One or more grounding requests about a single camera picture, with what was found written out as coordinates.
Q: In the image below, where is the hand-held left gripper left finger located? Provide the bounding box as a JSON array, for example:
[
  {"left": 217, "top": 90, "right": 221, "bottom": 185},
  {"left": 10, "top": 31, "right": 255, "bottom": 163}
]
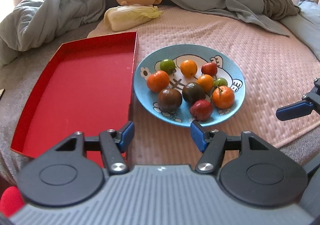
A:
[{"left": 55, "top": 121, "right": 135, "bottom": 175}]

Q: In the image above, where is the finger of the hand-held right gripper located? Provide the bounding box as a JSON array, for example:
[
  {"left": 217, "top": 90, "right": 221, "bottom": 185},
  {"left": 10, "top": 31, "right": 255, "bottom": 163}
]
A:
[{"left": 276, "top": 78, "right": 320, "bottom": 122}]

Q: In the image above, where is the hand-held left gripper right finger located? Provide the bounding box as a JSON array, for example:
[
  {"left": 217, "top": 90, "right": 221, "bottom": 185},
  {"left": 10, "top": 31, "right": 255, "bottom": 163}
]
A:
[{"left": 190, "top": 120, "right": 272, "bottom": 175}]

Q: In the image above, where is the red plum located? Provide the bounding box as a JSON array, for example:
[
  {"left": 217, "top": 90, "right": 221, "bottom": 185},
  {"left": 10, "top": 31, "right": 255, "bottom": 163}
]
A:
[
  {"left": 201, "top": 62, "right": 218, "bottom": 76},
  {"left": 190, "top": 100, "right": 213, "bottom": 122}
]

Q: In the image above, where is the dark brown plum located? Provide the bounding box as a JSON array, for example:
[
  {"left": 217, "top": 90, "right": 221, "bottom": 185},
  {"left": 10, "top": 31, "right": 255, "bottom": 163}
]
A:
[
  {"left": 182, "top": 82, "right": 206, "bottom": 104},
  {"left": 158, "top": 88, "right": 183, "bottom": 113}
]

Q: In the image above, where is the tangerine with stem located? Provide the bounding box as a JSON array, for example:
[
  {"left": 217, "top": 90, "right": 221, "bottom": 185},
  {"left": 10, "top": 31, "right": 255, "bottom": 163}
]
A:
[
  {"left": 146, "top": 70, "right": 170, "bottom": 92},
  {"left": 212, "top": 85, "right": 235, "bottom": 109}
]

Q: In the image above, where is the small smooth orange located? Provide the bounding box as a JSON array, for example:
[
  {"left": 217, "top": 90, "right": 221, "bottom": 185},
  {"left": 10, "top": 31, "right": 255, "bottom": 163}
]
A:
[{"left": 197, "top": 74, "right": 215, "bottom": 92}]

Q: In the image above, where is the small green plum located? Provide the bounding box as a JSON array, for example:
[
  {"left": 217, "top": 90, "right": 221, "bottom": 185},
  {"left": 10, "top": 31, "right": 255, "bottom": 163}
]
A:
[{"left": 214, "top": 77, "right": 228, "bottom": 88}]

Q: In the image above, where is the red tray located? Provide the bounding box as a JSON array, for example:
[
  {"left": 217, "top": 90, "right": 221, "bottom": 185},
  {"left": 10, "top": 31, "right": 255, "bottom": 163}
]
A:
[{"left": 10, "top": 31, "right": 139, "bottom": 168}]

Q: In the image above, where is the blue cartoon plate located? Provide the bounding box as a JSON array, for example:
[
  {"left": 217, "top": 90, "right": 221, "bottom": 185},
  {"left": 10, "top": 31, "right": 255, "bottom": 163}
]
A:
[{"left": 132, "top": 44, "right": 246, "bottom": 128}]

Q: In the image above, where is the pink textured bed mat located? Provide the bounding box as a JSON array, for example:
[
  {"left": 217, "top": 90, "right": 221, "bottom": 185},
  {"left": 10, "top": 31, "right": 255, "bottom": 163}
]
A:
[{"left": 86, "top": 5, "right": 320, "bottom": 165}]

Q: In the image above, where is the light blue pillow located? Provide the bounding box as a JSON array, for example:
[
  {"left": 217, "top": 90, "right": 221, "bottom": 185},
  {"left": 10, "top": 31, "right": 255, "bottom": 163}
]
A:
[{"left": 280, "top": 0, "right": 320, "bottom": 63}]

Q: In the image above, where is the napa cabbage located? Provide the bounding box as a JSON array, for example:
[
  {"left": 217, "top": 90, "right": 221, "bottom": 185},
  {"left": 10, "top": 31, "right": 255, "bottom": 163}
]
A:
[{"left": 104, "top": 6, "right": 164, "bottom": 32}]

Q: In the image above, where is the red round object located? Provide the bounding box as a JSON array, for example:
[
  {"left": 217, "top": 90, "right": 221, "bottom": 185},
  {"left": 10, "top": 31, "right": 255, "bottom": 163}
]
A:
[{"left": 1, "top": 186, "right": 25, "bottom": 218}]

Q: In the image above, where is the grey-blue blanket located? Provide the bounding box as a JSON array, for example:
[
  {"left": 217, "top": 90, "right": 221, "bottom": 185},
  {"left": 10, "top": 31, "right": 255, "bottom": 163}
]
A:
[{"left": 0, "top": 0, "right": 290, "bottom": 67}]

